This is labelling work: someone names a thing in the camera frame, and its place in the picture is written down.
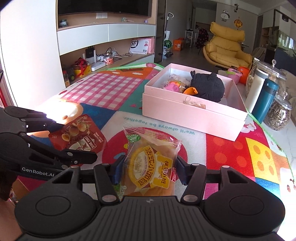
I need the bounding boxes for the packaged yellow bread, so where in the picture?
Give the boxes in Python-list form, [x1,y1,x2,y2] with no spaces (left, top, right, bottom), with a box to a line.
[120,125,182,197]

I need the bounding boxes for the red snack bag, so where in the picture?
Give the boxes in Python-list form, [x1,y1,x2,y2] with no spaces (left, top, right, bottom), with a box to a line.
[49,114,107,153]

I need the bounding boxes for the orange pumpkin toy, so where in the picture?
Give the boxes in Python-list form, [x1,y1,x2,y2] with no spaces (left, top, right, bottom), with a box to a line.
[183,87,198,95]

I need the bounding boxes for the black plush toy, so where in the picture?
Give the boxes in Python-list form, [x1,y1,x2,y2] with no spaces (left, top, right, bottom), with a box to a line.
[190,71,225,102]

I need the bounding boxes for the pink and teal toy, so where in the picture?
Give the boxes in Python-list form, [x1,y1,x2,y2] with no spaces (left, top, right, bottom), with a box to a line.
[163,81,180,92]

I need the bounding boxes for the pink cardboard box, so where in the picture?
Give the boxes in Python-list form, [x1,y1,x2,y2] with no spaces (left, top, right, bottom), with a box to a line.
[142,63,248,141]

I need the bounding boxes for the teal thermos bottle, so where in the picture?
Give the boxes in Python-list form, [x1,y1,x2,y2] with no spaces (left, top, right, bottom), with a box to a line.
[252,78,279,123]

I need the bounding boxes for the white thermos bottle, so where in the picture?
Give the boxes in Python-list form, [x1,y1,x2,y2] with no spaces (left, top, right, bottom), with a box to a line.
[245,69,268,113]

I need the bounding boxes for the small glass seed jar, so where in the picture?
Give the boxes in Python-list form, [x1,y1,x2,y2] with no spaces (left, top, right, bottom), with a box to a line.
[263,91,292,131]

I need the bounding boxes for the pink toy bucket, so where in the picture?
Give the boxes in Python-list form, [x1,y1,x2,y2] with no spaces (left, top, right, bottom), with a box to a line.
[226,68,242,84]

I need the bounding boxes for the white power strip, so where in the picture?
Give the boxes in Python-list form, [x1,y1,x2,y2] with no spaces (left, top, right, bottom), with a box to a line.
[91,61,106,72]

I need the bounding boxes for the orange plastic container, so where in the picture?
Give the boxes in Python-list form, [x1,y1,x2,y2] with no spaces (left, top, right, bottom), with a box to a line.
[237,66,250,85]

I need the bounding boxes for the black router box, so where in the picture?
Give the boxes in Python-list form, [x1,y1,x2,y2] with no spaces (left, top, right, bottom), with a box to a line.
[85,46,96,64]

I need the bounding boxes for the yellow lounge chair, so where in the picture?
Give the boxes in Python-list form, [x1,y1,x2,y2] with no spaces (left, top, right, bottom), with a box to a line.
[203,22,253,69]

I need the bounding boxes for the large glass nut jar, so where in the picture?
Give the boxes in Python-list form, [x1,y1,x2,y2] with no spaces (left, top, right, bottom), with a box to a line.
[245,58,287,97]

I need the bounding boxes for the orange bag on floor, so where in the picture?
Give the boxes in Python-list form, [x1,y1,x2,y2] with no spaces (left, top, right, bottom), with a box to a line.
[173,38,185,51]

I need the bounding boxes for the white SF envelope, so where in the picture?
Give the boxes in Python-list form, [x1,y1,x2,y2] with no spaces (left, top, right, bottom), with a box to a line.
[129,38,154,55]

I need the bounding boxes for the glass fish tank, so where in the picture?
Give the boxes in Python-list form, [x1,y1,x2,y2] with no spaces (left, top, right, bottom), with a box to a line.
[261,25,296,70]

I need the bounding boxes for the black television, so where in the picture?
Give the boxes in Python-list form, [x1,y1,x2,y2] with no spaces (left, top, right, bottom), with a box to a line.
[58,0,152,16]

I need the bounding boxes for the wooden wall shelf unit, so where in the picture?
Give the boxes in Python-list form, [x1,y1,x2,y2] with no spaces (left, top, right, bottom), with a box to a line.
[56,0,158,88]

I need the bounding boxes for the panda wall clock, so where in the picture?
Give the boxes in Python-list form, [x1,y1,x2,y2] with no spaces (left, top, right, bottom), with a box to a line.
[220,9,230,22]

